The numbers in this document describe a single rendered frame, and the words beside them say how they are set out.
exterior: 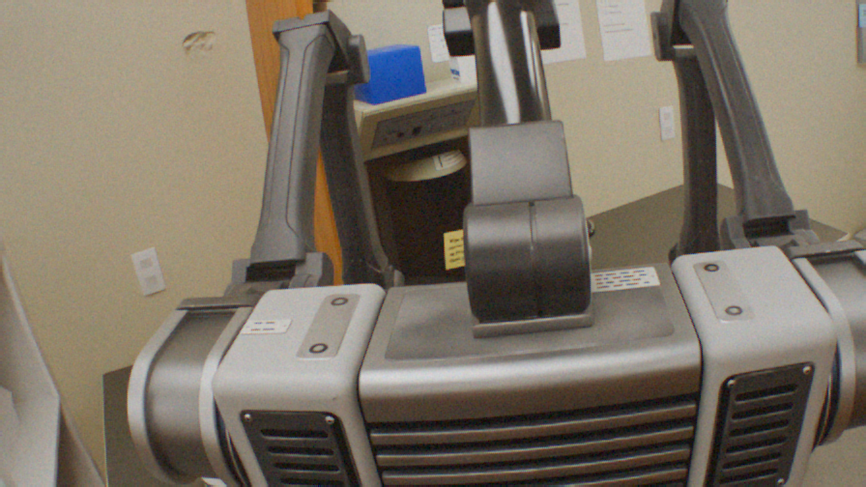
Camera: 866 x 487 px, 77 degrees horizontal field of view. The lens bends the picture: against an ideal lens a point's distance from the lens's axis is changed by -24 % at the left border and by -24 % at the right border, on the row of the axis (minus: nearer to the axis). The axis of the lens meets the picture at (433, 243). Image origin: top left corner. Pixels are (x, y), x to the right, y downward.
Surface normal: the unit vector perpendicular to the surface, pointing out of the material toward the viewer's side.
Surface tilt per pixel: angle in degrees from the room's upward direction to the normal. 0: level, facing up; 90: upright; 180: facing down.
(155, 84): 90
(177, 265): 90
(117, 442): 0
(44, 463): 0
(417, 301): 0
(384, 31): 90
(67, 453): 90
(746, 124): 44
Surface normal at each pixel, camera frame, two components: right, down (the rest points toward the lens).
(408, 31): 0.43, 0.29
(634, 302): -0.14, -0.91
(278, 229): -0.18, -0.38
